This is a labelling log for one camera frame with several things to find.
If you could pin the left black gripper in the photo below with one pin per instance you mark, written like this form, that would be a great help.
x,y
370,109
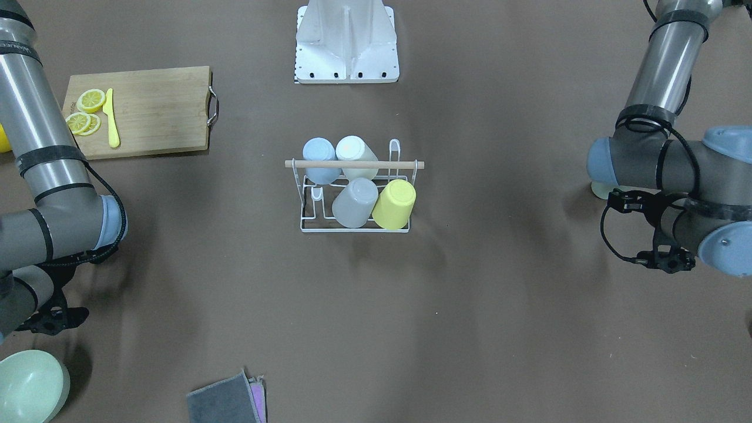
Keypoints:
x,y
671,218

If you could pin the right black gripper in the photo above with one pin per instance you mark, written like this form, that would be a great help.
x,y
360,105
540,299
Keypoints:
x,y
57,281

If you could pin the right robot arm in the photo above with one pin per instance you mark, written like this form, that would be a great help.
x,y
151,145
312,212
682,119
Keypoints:
x,y
70,223

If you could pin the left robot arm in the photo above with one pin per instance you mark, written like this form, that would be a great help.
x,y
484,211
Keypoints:
x,y
694,194

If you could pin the light green cup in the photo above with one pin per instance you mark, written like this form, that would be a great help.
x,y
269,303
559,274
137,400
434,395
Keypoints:
x,y
601,190

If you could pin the yellow cup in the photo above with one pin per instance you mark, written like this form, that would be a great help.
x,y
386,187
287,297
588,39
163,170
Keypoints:
x,y
393,209

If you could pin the light blue cup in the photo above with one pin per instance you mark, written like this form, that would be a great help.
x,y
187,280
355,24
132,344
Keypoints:
x,y
320,149

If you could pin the grey cup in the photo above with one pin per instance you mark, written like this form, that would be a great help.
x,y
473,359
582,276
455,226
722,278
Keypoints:
x,y
353,206

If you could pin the white cup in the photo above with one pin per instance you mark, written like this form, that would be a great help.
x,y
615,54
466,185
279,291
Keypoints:
x,y
353,148

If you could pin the light green bowl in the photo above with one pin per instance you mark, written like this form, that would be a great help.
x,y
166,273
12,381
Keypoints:
x,y
34,386

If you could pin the yellow lemon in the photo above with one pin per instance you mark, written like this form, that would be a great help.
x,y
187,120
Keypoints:
x,y
5,145

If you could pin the grey cloth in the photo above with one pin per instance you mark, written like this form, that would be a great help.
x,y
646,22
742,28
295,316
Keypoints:
x,y
229,400

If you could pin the middle lemon slice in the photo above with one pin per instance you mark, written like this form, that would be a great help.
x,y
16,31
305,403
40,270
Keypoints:
x,y
78,122

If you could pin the lemon slice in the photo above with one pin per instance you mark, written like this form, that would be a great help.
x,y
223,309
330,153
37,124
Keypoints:
x,y
95,123
91,101
78,122

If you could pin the lower lemon slice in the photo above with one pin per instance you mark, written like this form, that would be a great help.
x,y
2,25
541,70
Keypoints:
x,y
95,123

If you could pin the pink cloth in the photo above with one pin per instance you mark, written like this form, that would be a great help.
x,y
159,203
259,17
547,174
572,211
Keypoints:
x,y
258,393

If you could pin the yellow plastic knife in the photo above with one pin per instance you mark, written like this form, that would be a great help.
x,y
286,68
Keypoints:
x,y
109,110

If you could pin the upper lemon slice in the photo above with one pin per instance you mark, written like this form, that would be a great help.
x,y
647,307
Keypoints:
x,y
91,101

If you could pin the white wire cup holder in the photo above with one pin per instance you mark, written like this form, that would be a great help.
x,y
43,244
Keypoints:
x,y
316,200

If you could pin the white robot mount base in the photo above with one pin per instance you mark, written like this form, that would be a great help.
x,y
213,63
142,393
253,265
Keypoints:
x,y
346,42

